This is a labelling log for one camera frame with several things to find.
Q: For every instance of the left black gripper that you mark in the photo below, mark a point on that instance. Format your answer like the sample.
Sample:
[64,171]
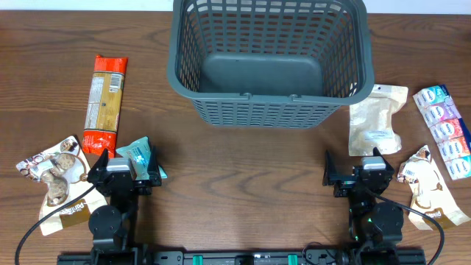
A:
[143,188]

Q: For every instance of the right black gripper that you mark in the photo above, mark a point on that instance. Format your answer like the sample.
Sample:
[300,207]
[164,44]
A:
[342,185]

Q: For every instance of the teal snack packet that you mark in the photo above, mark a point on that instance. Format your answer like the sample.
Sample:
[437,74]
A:
[139,153]

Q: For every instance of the beige kraft pouch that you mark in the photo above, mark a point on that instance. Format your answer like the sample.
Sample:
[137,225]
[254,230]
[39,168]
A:
[371,121]

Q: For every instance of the orange spaghetti packet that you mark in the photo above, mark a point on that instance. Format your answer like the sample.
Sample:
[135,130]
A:
[104,105]

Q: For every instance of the small white brown food bag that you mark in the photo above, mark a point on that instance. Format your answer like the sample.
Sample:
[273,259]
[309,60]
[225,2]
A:
[430,195]

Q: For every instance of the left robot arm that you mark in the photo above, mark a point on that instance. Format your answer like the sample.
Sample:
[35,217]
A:
[113,225]

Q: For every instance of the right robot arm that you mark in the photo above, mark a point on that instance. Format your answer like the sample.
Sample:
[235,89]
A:
[376,227]

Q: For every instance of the grey plastic lattice basket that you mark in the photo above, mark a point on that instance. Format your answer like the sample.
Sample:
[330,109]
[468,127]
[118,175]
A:
[270,63]

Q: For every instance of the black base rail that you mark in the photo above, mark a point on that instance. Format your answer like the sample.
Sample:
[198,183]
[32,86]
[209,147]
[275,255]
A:
[305,257]

